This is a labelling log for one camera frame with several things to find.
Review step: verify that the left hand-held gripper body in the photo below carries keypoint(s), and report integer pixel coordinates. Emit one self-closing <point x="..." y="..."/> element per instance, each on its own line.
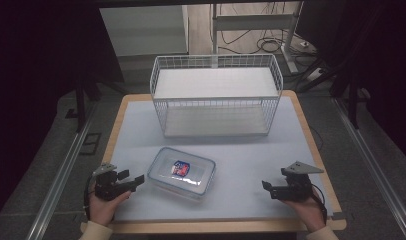
<point x="106" y="186"/>

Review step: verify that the dark curtain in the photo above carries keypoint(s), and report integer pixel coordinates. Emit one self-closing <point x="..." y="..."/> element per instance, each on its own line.
<point x="31" y="66"/>
<point x="381" y="66"/>

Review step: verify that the pale blue table mat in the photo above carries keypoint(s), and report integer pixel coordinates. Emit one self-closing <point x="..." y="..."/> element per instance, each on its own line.
<point x="244" y="166"/>

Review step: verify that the person's left hand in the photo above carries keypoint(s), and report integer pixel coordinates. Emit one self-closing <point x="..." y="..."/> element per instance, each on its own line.
<point x="102" y="210"/>

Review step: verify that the person's right hand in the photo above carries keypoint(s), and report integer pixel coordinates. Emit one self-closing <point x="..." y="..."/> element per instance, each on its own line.
<point x="311" y="213"/>

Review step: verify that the white metal desk frame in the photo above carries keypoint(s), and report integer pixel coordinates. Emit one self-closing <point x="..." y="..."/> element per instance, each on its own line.
<point x="251" y="21"/>

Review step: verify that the aluminium floor rail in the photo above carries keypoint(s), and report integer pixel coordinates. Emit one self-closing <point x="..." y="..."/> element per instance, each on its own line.
<point x="59" y="180"/>
<point x="374" y="166"/>

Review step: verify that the white power strip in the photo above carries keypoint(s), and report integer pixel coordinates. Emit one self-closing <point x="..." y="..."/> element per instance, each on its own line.
<point x="313" y="75"/>

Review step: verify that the clear plastic food container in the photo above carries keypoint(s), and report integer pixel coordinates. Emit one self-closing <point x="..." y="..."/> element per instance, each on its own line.
<point x="184" y="180"/>

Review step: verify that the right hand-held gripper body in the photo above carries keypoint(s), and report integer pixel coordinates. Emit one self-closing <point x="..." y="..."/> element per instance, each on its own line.
<point x="296" y="188"/>

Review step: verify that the black stand leg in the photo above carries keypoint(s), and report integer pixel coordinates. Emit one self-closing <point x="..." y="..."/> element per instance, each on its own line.
<point x="353" y="100"/>
<point x="80" y="106"/>

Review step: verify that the black floor plate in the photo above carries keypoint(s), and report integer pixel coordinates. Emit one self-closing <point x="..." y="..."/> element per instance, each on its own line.
<point x="90" y="143"/>

